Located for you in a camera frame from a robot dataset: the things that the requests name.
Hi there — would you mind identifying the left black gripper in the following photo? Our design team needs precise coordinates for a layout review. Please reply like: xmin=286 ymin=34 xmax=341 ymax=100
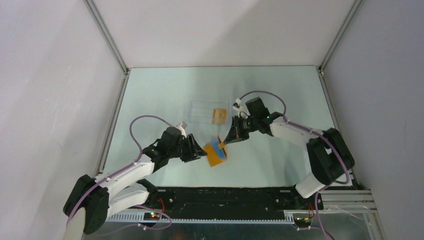
xmin=168 ymin=133 xmax=207 ymax=163

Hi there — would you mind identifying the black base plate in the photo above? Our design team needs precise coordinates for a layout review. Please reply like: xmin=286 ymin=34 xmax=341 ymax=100
xmin=143 ymin=187 xmax=324 ymax=220

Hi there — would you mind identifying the tan credit card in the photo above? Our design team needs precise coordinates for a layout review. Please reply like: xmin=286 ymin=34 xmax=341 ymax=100
xmin=212 ymin=108 xmax=227 ymax=125

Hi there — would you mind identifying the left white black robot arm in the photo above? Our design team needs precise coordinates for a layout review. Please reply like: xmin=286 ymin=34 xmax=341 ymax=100
xmin=63 ymin=126 xmax=207 ymax=235

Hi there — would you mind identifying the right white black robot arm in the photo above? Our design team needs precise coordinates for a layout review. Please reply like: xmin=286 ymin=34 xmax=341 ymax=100
xmin=222 ymin=97 xmax=355 ymax=209

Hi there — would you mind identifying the grey slotted cable duct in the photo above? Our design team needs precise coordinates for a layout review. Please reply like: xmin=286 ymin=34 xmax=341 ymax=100
xmin=106 ymin=211 xmax=295 ymax=225

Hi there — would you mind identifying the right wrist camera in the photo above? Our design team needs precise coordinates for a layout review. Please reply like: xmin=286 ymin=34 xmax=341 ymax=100
xmin=232 ymin=98 xmax=249 ymax=119

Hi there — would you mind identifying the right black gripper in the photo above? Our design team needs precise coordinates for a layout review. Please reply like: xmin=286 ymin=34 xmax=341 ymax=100
xmin=224 ymin=115 xmax=258 ymax=145

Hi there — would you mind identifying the orange card holder wallet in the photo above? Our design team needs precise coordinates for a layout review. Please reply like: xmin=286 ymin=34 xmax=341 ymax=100
xmin=203 ymin=136 xmax=227 ymax=167

